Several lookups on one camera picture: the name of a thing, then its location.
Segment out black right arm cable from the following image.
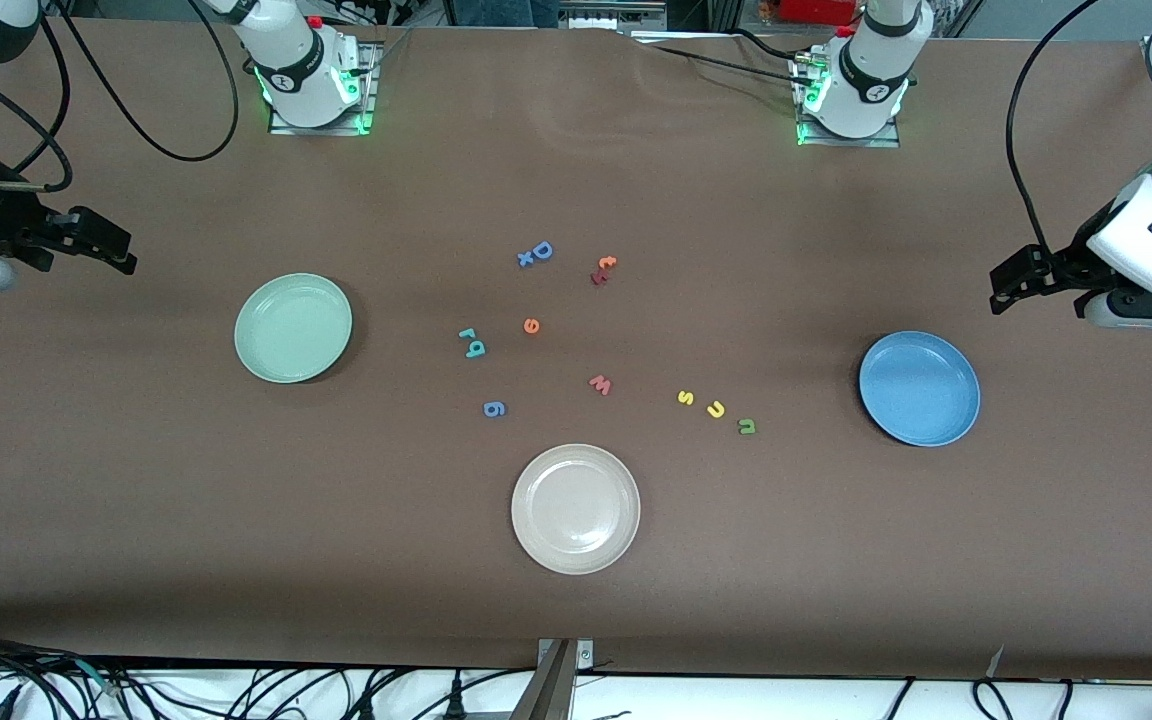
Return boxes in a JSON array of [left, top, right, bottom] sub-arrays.
[[0, 0, 242, 193]]

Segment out beige plate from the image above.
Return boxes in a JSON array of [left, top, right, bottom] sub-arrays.
[[511, 444, 642, 576]]

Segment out black looped floor cable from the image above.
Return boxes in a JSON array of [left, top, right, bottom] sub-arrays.
[[973, 678, 1015, 720]]

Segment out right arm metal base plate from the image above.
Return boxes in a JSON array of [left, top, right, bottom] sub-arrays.
[[269, 40, 378, 136]]

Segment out black floor cable tangle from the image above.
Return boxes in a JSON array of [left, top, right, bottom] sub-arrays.
[[0, 628, 142, 720]]

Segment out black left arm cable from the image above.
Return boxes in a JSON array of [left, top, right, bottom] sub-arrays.
[[1006, 0, 1107, 261]]

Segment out metal table edge bracket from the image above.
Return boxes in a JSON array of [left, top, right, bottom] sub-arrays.
[[511, 638, 595, 720]]

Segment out red box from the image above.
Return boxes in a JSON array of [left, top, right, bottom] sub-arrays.
[[776, 0, 862, 26]]

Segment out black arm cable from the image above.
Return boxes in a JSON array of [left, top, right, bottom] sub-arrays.
[[1006, 0, 1107, 261], [0, 0, 242, 193]]

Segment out green plate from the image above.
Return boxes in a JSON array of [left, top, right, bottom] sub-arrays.
[[234, 273, 354, 385]]

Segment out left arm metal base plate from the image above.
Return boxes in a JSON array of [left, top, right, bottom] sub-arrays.
[[794, 55, 902, 149]]

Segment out grey metal device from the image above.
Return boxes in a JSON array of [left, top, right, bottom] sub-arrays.
[[558, 0, 667, 31]]

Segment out blue plate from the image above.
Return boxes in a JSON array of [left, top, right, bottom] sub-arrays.
[[858, 331, 982, 448]]

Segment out black base supply cables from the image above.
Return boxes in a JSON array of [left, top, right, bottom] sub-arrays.
[[633, 28, 822, 89]]

